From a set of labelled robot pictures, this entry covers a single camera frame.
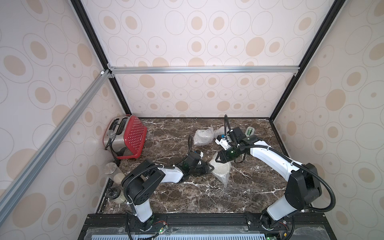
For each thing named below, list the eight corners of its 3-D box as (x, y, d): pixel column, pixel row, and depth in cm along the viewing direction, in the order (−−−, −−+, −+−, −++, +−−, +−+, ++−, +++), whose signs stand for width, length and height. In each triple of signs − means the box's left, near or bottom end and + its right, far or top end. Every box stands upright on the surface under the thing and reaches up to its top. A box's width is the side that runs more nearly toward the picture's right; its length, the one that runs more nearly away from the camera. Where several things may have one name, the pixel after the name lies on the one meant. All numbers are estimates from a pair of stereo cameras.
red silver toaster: (111, 159, 99) (96, 142, 85) (121, 132, 113) (111, 115, 99) (139, 159, 99) (130, 142, 85) (146, 133, 113) (139, 115, 99)
